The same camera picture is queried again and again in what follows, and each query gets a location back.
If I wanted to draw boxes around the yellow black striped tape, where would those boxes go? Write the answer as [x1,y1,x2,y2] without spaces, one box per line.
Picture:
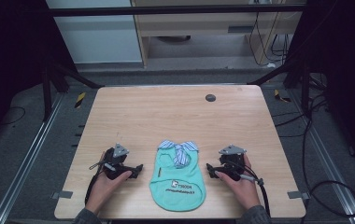
[74,91,87,109]
[273,89,292,104]

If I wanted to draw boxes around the aluminium floor rail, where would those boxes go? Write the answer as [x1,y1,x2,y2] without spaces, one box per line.
[0,92,65,224]
[287,88,355,224]

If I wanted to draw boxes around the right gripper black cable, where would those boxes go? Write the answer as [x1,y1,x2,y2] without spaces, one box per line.
[228,161,272,217]

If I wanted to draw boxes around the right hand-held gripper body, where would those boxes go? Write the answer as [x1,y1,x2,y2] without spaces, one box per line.
[216,144,248,182]

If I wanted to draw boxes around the black horizontal frame bar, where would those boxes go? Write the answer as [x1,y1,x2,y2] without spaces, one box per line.
[45,3,308,18]

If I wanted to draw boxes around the white cabinet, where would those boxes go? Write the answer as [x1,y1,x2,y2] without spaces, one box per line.
[45,0,144,65]

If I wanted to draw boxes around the light wooden desk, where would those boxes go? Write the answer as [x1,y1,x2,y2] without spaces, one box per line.
[130,0,305,68]

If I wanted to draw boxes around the person's left hand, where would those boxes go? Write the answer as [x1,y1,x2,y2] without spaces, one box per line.
[85,151,134,216]

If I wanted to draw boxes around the thin black floor cable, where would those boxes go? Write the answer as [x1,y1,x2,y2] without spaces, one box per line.
[0,105,27,127]

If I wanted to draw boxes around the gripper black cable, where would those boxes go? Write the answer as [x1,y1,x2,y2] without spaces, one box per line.
[228,161,272,217]
[84,160,117,205]

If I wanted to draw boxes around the teal pet shirt striped collar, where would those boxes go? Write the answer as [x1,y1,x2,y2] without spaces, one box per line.
[149,139,206,213]

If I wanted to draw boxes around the grey metal table bracket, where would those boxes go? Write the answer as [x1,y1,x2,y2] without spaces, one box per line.
[50,189,74,200]
[287,189,311,201]

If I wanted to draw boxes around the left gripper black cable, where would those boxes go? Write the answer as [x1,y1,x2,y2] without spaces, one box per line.
[84,160,117,205]

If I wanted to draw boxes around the black metal stand frame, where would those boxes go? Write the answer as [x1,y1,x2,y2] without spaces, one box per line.
[248,54,312,117]
[40,59,106,123]

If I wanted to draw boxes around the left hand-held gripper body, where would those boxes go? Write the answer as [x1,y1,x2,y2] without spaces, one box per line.
[103,142,137,181]

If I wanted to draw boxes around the black floor cable loop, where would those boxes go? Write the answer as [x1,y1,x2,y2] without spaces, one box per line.
[271,91,355,218]

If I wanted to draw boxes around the hanging black desk cables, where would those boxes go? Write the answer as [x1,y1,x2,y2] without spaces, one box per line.
[248,11,292,68]

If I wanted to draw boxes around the person's right hand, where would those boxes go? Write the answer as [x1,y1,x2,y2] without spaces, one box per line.
[214,153,262,212]

